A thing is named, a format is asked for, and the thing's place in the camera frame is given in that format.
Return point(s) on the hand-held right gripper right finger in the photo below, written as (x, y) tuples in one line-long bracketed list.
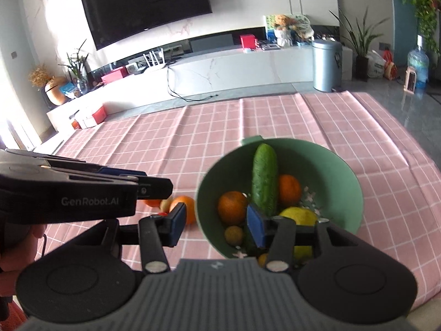
[(256, 226)]

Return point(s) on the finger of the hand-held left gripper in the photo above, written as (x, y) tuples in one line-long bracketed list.
[(117, 171), (155, 189)]

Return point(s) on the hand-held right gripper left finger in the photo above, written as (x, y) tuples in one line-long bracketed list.
[(177, 223)]

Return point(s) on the orange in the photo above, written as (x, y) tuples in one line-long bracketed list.
[(231, 208), (289, 189), (190, 210), (151, 203)]

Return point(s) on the brown kiwi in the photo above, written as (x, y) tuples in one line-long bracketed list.
[(234, 235), (165, 205)]

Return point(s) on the yellow-green lemon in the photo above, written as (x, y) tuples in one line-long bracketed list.
[(299, 215)]

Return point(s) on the green cucumber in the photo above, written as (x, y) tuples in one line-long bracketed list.
[(264, 172)]

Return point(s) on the green colander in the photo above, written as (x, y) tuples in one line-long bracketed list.
[(344, 186)]

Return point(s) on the person's left hand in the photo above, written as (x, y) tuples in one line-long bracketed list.
[(36, 239)]

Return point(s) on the pink checked tablecloth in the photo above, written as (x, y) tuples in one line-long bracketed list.
[(172, 138)]

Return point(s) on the red and white carton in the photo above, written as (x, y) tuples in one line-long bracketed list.
[(99, 115)]

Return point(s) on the small orange box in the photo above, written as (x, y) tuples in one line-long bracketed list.
[(75, 123)]

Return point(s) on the blue packet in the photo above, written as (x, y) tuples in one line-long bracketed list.
[(67, 89)]

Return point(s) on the flat pink box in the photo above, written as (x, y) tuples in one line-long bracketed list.
[(113, 75)]

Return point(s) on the orange brown vase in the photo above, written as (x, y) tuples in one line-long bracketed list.
[(57, 93)]

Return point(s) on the white set-top box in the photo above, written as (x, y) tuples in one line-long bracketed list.
[(135, 69)]

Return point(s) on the slim green potted plant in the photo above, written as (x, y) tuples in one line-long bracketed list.
[(76, 69)]

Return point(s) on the white router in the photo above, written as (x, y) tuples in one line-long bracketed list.
[(155, 62)]

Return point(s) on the red cloth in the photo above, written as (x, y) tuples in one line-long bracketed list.
[(17, 312)]

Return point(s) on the dried yellow flowers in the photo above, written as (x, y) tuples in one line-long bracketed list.
[(39, 75)]

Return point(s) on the white marble television console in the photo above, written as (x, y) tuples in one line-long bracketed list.
[(234, 69)]

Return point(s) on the grey metal trash can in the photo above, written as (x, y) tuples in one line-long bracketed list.
[(325, 67)]

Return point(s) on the red box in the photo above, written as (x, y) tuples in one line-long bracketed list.
[(248, 41)]

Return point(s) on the tall-leaf plant in black pot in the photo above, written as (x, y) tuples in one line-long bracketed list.
[(362, 67)]

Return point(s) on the beige cushion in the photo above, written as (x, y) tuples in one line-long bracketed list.
[(429, 313)]

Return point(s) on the teddy bear bouquet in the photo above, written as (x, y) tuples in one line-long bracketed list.
[(284, 31)]

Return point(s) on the green picture card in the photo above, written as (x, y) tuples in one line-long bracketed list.
[(268, 27)]

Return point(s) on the white plastic bag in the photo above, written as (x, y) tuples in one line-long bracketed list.
[(375, 64)]

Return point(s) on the round decorative fan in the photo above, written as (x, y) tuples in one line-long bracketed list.
[(304, 24)]

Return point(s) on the red orange bag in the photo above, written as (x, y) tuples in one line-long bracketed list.
[(390, 67)]

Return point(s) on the small white appliance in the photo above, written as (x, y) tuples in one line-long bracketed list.
[(410, 79)]

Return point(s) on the blue water bottle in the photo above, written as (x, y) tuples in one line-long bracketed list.
[(419, 62)]

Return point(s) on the trailing vine plant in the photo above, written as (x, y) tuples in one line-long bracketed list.
[(425, 10)]

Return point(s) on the black wall television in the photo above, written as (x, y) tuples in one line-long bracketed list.
[(144, 3)]

